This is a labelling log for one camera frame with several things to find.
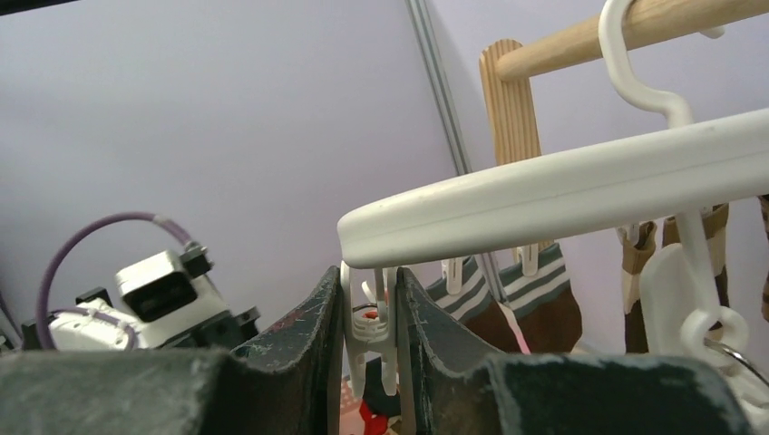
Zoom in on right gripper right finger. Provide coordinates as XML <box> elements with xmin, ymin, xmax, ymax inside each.
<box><xmin>396</xmin><ymin>268</ymin><xmax>752</xmax><ymax>434</ymax></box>

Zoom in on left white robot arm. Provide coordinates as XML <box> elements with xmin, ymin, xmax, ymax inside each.
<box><xmin>48</xmin><ymin>287</ymin><xmax>260</xmax><ymax>352</ymax></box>

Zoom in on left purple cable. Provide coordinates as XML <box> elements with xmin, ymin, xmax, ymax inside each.
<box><xmin>34</xmin><ymin>211</ymin><xmax>202</xmax><ymax>352</ymax></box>

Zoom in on white clip hanger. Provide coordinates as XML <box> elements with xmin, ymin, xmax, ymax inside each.
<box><xmin>337</xmin><ymin>1</ymin><xmax>768</xmax><ymax>434</ymax></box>

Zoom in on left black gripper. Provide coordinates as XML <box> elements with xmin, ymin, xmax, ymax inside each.
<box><xmin>160</xmin><ymin>306</ymin><xmax>260</xmax><ymax>350</ymax></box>

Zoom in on dark brown grey-cuffed sock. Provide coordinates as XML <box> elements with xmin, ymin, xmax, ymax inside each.
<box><xmin>426</xmin><ymin>256</ymin><xmax>500</xmax><ymax>343</ymax></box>

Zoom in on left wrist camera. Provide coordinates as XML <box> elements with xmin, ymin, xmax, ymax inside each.
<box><xmin>115</xmin><ymin>242</ymin><xmax>229</xmax><ymax>348</ymax></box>

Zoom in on wooden hanger stand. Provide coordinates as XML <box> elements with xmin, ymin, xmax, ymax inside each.
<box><xmin>478</xmin><ymin>0</ymin><xmax>769</xmax><ymax>254</ymax></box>

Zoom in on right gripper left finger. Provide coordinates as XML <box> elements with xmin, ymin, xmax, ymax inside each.
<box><xmin>1</xmin><ymin>266</ymin><xmax>343</xmax><ymax>434</ymax></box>

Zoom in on red patterned sock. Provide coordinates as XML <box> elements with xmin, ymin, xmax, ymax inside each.
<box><xmin>339</xmin><ymin>376</ymin><xmax>402</xmax><ymax>435</ymax></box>

